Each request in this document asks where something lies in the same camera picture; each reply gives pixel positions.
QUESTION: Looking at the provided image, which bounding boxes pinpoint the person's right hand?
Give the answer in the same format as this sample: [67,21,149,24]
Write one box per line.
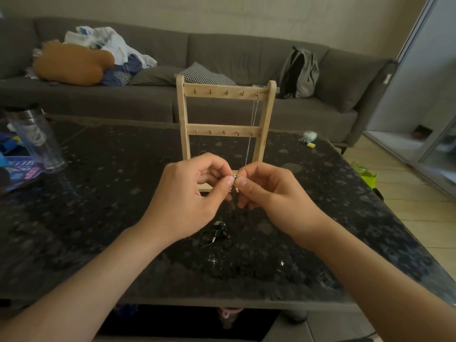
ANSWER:
[234,161,334,252]

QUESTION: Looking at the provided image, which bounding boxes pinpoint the person's left hand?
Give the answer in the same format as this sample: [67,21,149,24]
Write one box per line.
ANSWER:
[137,152,236,246]

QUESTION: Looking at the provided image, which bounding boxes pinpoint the black cord necklace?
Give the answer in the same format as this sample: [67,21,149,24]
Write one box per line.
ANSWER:
[198,220,231,248]

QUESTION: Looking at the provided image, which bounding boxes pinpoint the silver pendant necklace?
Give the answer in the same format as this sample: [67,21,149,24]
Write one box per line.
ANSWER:
[228,172,241,212]

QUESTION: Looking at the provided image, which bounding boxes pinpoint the silver chain necklace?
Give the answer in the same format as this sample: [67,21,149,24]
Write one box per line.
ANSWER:
[243,93,260,168]

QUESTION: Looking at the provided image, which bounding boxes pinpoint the wooden jewelry stand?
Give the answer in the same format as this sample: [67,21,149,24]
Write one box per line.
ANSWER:
[175,74,277,193]

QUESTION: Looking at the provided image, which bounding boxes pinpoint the person's right forearm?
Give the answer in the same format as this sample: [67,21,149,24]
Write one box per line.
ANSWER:
[306,220,456,342]

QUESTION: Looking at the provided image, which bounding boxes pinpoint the person's left forearm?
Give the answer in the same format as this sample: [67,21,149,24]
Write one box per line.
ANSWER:
[0,224,171,342]

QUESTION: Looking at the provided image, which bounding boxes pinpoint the green bag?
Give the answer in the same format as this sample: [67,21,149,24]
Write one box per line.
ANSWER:
[351,161,378,190]

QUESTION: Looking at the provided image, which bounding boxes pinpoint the pink item under table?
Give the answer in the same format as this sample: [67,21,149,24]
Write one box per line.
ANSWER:
[216,307,244,328]

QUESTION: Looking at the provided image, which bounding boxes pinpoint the blue cloth item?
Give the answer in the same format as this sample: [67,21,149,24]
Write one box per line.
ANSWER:
[114,304,138,317]

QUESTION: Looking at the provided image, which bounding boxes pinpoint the checkered pillow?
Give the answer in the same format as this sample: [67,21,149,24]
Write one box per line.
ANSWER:
[173,61,237,86]

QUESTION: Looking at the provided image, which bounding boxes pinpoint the grey backpack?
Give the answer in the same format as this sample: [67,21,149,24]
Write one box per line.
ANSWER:
[277,47,320,99]

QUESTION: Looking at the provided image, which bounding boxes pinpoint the grey flat cushion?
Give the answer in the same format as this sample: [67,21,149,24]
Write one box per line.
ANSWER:
[129,66,182,86]

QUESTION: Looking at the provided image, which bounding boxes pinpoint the blue crumpled garment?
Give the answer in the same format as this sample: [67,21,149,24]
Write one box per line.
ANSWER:
[101,54,143,87]

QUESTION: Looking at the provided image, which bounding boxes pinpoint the dark shoe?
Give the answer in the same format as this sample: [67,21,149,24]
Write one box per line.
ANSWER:
[412,125,434,140]

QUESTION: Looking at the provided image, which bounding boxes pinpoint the clear plastic tumbler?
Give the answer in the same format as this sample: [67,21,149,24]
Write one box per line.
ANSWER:
[4,104,67,174]

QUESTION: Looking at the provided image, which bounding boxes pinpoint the blue printed packet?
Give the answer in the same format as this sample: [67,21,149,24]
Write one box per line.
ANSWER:
[0,133,45,195]

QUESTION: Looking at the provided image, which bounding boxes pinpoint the grey fabric sofa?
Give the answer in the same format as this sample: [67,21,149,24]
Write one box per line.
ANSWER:
[0,17,399,146]

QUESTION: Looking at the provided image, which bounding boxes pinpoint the white crumpled garment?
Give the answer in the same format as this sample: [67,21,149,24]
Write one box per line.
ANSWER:
[64,26,157,69]

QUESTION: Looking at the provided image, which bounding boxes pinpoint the brown plush toy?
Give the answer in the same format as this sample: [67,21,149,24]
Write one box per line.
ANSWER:
[32,39,115,86]

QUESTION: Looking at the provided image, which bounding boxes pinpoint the sliding glass door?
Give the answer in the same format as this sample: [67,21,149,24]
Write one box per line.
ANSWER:
[364,0,456,200]

